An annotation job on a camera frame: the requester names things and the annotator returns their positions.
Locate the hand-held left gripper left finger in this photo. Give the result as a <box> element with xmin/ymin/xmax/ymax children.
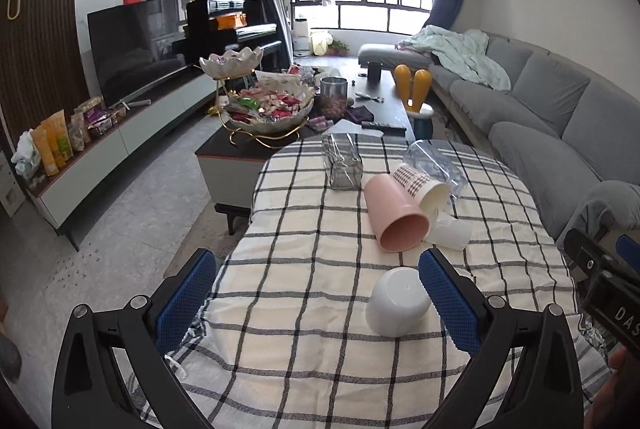
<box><xmin>51</xmin><ymin>248</ymin><xmax>218</xmax><ymax>429</ymax></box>

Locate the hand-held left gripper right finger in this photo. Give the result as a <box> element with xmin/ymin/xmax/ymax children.
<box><xmin>418</xmin><ymin>248</ymin><xmax>586</xmax><ymax>429</ymax></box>

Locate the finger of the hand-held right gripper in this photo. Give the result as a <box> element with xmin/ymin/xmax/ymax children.
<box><xmin>563</xmin><ymin>228</ymin><xmax>617</xmax><ymax>281</ymax></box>
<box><xmin>615</xmin><ymin>233</ymin><xmax>640</xmax><ymax>264</ymax></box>

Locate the pink cup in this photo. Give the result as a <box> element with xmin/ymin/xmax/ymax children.
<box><xmin>363</xmin><ymin>173</ymin><xmax>431</xmax><ymax>255</ymax></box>

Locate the white plastic cup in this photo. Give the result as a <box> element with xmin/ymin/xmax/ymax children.
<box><xmin>365</xmin><ymin>266</ymin><xmax>434</xmax><ymax>338</ymax></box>

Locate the small white paper cup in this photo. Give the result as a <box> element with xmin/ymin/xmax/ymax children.
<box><xmin>425</xmin><ymin>209</ymin><xmax>473</xmax><ymax>252</ymax></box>

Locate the checked paper cup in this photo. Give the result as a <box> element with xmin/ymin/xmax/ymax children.
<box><xmin>390</xmin><ymin>163</ymin><xmax>451</xmax><ymax>213</ymax></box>

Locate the clear plastic cup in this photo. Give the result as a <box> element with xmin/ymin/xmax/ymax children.
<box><xmin>402</xmin><ymin>139</ymin><xmax>470</xmax><ymax>203</ymax></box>

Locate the clear glass cup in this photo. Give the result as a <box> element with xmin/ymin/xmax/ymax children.
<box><xmin>321</xmin><ymin>132</ymin><xmax>364</xmax><ymax>191</ymax></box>

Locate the person's right hand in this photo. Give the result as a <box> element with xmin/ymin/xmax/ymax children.
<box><xmin>590</xmin><ymin>345</ymin><xmax>640</xmax><ymax>429</ymax></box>

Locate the grey cloth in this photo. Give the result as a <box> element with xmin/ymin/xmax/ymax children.
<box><xmin>569</xmin><ymin>182</ymin><xmax>640</xmax><ymax>242</ymax></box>

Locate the black checked white tablecloth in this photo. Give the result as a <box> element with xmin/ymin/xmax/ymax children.
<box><xmin>127</xmin><ymin>134</ymin><xmax>617</xmax><ymax>429</ymax></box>

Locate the dark coffee table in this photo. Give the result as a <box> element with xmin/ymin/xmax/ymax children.
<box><xmin>195</xmin><ymin>64</ymin><xmax>417</xmax><ymax>235</ymax></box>

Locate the grey sofa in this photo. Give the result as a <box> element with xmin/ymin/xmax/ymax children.
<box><xmin>357</xmin><ymin>29</ymin><xmax>640</xmax><ymax>241</ymax></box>

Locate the white tv cabinet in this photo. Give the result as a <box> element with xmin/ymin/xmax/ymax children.
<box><xmin>25</xmin><ymin>64</ymin><xmax>236</xmax><ymax>253</ymax></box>

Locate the pile of snack packets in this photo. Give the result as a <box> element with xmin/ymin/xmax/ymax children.
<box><xmin>70</xmin><ymin>96</ymin><xmax>128</xmax><ymax>145</ymax></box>

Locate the row of snack packets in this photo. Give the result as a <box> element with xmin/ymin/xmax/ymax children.
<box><xmin>31</xmin><ymin>109</ymin><xmax>75</xmax><ymax>176</ymax></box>

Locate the white paper sheet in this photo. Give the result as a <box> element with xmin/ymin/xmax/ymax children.
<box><xmin>320</xmin><ymin>119</ymin><xmax>373</xmax><ymax>139</ymax></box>

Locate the large petal snack bowl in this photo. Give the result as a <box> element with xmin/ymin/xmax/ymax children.
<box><xmin>222</xmin><ymin>72</ymin><xmax>317</xmax><ymax>138</ymax></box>

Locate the white crumpled cloth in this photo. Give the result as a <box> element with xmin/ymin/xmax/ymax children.
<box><xmin>11</xmin><ymin>130</ymin><xmax>42</xmax><ymax>177</ymax></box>

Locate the yellow rabbit ear stool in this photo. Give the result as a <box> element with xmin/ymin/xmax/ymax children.
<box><xmin>393</xmin><ymin>63</ymin><xmax>435</xmax><ymax>140</ymax></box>

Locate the glass jar with nuts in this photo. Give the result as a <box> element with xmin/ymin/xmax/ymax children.
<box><xmin>320</xmin><ymin>76</ymin><xmax>349</xmax><ymax>119</ymax></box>

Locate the light green blanket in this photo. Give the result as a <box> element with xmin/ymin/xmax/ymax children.
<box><xmin>397</xmin><ymin>25</ymin><xmax>514</xmax><ymax>91</ymax></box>

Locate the small petal bowl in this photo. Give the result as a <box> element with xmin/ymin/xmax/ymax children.
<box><xmin>199</xmin><ymin>46</ymin><xmax>265</xmax><ymax>81</ymax></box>

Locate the black television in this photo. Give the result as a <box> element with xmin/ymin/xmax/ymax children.
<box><xmin>87</xmin><ymin>0</ymin><xmax>189</xmax><ymax>108</ymax></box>

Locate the black piano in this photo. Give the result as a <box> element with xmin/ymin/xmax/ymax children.
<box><xmin>172</xmin><ymin>0</ymin><xmax>281</xmax><ymax>71</ymax></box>

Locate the orange box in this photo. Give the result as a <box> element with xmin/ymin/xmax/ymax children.
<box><xmin>212</xmin><ymin>13</ymin><xmax>246</xmax><ymax>31</ymax></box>

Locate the white air purifier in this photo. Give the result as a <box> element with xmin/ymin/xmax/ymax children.
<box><xmin>293</xmin><ymin>18</ymin><xmax>311</xmax><ymax>57</ymax></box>

